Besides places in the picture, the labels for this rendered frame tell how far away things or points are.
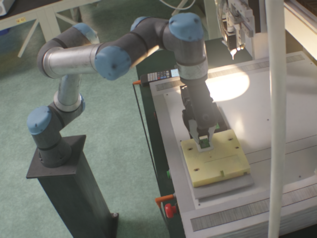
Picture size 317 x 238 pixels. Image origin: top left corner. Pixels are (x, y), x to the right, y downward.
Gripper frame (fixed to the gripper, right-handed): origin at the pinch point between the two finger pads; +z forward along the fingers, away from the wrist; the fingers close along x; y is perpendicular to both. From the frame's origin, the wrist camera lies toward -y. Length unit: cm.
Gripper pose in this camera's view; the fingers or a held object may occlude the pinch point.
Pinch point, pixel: (203, 139)
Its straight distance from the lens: 104.7
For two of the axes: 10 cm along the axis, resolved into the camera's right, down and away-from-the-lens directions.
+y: -1.6, -6.1, 7.8
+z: 1.7, 7.6, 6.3
